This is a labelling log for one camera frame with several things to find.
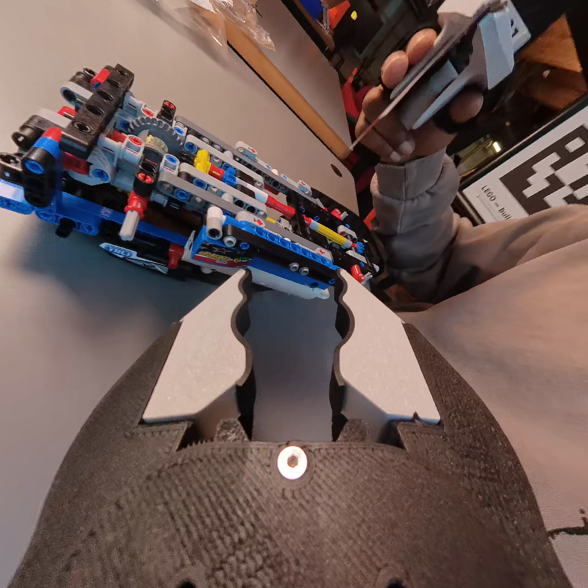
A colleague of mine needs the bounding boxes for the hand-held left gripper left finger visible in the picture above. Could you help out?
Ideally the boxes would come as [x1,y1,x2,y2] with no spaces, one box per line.
[142,269,255,437]

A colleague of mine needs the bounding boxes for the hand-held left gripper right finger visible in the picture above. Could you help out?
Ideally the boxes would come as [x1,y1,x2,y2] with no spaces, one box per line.
[330,269,442,443]

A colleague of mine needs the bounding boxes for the clear plastic bags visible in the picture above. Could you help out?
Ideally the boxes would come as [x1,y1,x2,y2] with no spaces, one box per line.
[156,0,276,51]

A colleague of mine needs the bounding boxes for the person's right hand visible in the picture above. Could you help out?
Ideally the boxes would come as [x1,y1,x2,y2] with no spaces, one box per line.
[356,28,484,164]

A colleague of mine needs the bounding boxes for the lego race car model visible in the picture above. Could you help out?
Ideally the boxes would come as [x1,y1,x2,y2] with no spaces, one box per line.
[0,63,382,299]

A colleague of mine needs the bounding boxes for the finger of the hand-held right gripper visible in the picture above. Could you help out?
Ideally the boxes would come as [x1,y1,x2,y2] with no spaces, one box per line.
[390,2,502,103]
[402,9,516,130]

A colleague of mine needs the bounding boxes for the black framed marker sign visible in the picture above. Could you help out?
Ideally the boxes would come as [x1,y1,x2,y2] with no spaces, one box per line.
[462,108,588,221]

